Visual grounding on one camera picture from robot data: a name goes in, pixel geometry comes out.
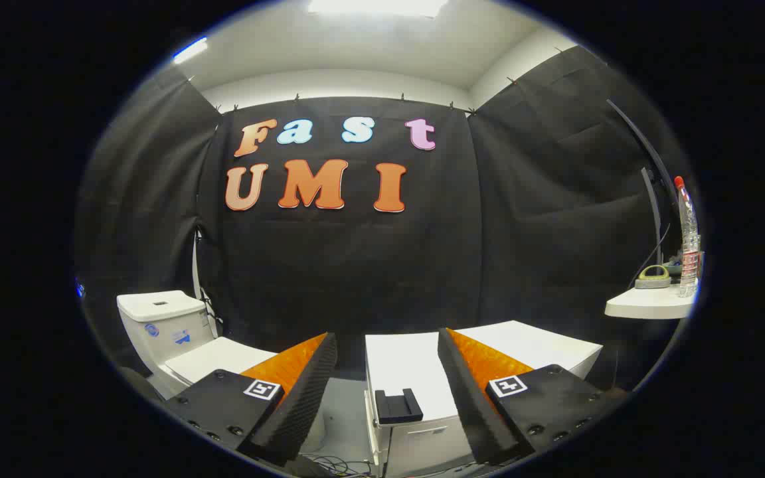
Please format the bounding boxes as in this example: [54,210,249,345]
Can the white toilet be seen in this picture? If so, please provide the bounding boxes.
[117,290,327,452]

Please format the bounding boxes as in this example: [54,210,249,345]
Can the small ceiling light panel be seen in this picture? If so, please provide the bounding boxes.
[173,37,209,65]

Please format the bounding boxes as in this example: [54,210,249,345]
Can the white toilet lid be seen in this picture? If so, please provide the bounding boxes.
[165,337,278,386]

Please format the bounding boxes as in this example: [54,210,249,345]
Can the black floor cables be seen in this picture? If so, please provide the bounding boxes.
[299,453,377,477]

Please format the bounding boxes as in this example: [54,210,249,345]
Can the large ceiling light panel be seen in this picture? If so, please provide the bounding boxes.
[307,0,450,17]

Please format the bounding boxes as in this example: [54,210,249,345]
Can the small black holder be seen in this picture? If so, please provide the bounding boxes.
[375,388,424,426]

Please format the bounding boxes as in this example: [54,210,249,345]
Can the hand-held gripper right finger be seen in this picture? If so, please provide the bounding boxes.
[437,327,629,465]

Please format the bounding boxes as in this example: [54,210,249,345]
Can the clear bottle red cap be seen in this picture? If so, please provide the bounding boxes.
[673,176,702,298]

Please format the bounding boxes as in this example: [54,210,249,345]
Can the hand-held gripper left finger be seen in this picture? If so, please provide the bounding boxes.
[165,332,339,467]

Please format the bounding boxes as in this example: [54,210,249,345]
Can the black backdrop cloth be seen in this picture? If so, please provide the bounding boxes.
[74,45,689,399]

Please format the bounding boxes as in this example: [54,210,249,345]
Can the white water hose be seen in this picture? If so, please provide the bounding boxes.
[191,226,224,336]

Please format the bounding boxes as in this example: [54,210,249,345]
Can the white side shelf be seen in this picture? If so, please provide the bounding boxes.
[605,285,699,321]

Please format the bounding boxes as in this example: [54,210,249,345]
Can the white drawer cabinet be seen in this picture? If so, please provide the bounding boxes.
[364,321,604,478]

